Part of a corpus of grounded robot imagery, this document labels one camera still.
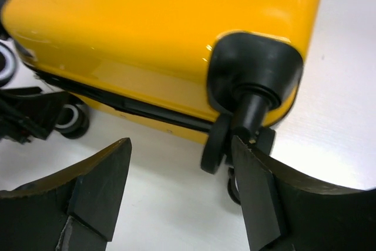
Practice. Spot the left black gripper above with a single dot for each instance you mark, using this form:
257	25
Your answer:
28	113

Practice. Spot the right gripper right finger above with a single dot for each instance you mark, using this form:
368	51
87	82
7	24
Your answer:
284	209

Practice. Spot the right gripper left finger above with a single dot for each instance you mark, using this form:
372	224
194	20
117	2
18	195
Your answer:
75	208

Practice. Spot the yellow cartoon suitcase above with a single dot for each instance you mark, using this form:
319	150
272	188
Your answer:
203	69

